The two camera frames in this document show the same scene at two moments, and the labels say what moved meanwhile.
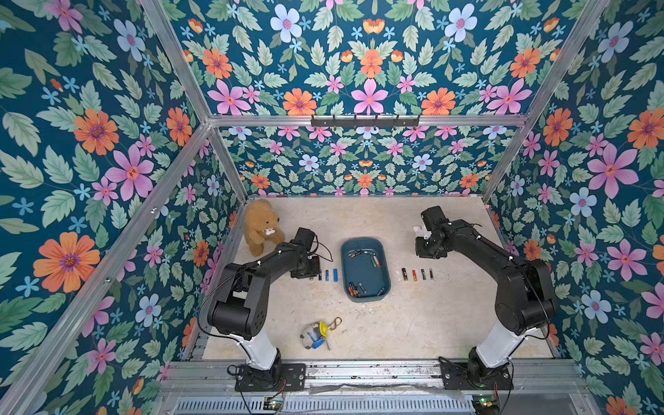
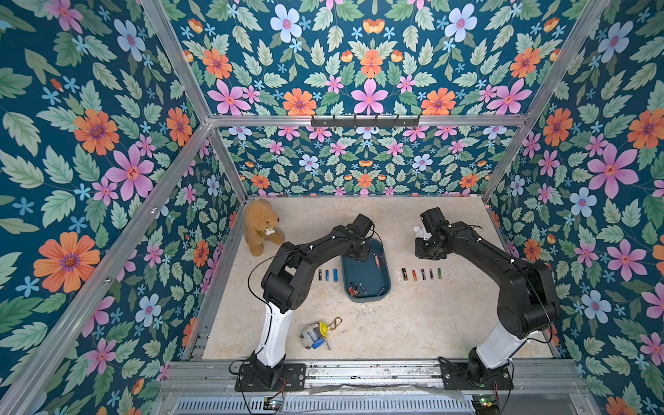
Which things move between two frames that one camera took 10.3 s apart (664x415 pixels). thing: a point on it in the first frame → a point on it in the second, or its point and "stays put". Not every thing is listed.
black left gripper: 315,271 → 364,255
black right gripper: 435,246 stays put
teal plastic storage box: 365,269 stays put
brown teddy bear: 261,226 stays put
